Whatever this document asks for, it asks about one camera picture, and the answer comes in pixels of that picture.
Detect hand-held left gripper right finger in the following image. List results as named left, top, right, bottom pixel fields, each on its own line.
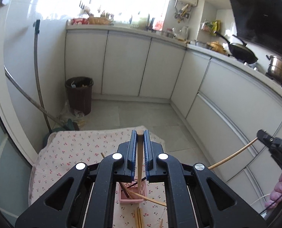
left=144, top=130, right=268, bottom=228

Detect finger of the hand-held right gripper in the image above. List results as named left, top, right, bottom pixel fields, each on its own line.
left=256, top=129, right=275, bottom=148

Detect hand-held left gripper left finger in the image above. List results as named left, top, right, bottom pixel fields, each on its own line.
left=15, top=130, right=138, bottom=228

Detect black chopstick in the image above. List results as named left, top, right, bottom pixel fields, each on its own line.
left=128, top=177, right=147, bottom=189
left=121, top=182, right=132, bottom=198

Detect pink perforated plastic basket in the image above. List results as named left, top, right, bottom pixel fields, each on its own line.
left=119, top=180, right=148, bottom=204

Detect person's right hand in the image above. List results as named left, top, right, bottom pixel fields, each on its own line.
left=265, top=171, right=282, bottom=210

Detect white kitchen base cabinets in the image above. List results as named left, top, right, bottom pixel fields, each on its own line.
left=65, top=24, right=282, bottom=195

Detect cherry print tablecloth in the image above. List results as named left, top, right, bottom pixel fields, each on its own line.
left=28, top=125, right=170, bottom=228

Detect stainless steel pot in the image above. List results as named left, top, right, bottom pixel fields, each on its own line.
left=265, top=55, right=282, bottom=90

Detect brown plastic trash bin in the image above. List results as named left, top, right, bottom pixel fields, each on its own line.
left=65, top=76, right=94, bottom=116

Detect black wok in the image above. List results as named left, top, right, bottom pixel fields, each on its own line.
left=213, top=31, right=259, bottom=65

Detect orange clay pot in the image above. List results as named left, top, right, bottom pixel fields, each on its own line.
left=207, top=41, right=228, bottom=54

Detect steel pan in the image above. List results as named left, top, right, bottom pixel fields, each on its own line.
left=194, top=40, right=213, bottom=50

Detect thin wooden broom stick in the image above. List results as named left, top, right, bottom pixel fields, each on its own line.
left=4, top=66, right=68, bottom=127

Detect mop pole with dark clip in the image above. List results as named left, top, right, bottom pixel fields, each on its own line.
left=33, top=19, right=53, bottom=133

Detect frosted glass sliding door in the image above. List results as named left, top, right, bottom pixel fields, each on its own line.
left=0, top=5, right=35, bottom=222

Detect black range hood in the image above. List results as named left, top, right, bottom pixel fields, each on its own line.
left=224, top=0, right=282, bottom=63

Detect white electric kettle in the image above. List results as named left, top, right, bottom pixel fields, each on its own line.
left=173, top=26, right=189, bottom=41

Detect wicker basket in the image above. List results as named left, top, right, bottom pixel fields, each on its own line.
left=87, top=16, right=113, bottom=25

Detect water heater pipes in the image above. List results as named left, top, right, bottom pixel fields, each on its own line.
left=174, top=3, right=191, bottom=24

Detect white cable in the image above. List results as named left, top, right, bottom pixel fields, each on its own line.
left=250, top=193, right=273, bottom=215

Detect wall spice rack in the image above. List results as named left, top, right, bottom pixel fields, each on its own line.
left=200, top=20, right=221, bottom=37

